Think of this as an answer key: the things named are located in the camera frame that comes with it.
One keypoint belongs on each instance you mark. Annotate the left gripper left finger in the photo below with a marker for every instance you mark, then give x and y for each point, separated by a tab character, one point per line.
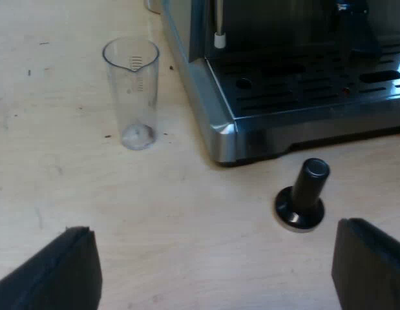
57	274

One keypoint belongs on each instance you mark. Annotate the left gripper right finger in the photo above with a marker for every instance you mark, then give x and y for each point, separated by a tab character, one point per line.
371	264

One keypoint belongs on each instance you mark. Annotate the steel espresso machine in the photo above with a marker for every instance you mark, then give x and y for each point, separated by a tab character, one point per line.
283	97

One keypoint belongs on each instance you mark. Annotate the small black tamper with knob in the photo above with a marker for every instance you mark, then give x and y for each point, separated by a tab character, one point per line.
301	197

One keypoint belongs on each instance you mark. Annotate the clear measuring glass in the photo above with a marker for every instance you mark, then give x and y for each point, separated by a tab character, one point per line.
135	93

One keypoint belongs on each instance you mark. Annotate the metal block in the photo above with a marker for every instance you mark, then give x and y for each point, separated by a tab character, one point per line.
152	4

